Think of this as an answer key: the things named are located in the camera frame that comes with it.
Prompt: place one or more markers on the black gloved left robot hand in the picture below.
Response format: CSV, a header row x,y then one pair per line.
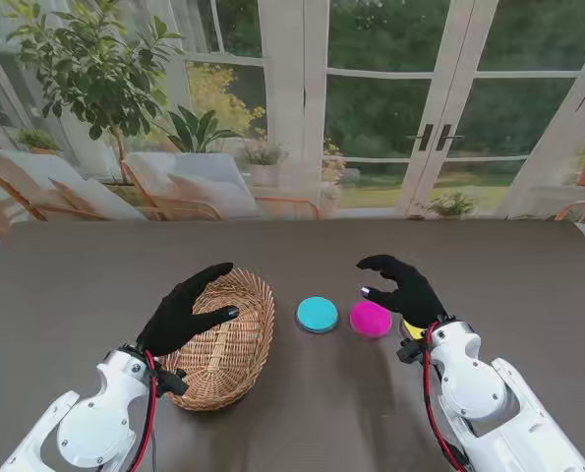
x,y
174,324

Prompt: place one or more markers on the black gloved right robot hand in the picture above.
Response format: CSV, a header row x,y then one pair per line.
x,y
415,295

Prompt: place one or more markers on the yellow culture dish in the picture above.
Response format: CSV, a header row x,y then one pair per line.
x,y
411,330

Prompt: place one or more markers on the magenta culture dish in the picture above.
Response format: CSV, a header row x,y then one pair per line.
x,y
370,319

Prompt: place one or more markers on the oval woven wicker basket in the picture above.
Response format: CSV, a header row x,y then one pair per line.
x,y
233,359

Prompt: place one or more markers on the cyan culture dish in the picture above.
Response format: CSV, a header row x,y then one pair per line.
x,y
316,314

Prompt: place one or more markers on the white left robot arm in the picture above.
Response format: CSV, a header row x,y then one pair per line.
x,y
100,418

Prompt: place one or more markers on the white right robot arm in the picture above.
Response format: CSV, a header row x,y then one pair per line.
x,y
469,388

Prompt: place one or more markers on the printed sunroom backdrop banner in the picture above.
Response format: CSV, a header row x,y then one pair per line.
x,y
385,98

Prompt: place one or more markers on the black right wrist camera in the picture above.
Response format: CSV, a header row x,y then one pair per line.
x,y
410,351

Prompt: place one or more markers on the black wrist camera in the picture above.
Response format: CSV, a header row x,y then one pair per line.
x,y
171,383
410,351

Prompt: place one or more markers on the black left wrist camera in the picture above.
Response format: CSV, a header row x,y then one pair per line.
x,y
171,383

